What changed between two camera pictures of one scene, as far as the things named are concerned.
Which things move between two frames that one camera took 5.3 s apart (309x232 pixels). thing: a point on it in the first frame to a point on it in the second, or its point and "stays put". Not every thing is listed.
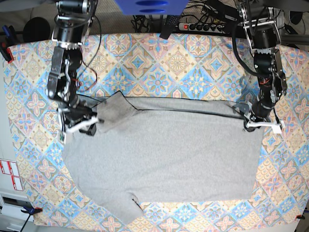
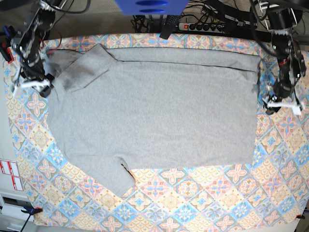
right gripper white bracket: [276, 127] to [297, 108]
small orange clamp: [300, 216] stays put
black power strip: [202, 27] stays put
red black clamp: [8, 38] stays put
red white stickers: [10, 167] stays put
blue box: [152, 7] stays put
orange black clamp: [31, 210] stays put
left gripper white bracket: [63, 130] to [38, 84]
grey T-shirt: [164, 150] to [108, 108]
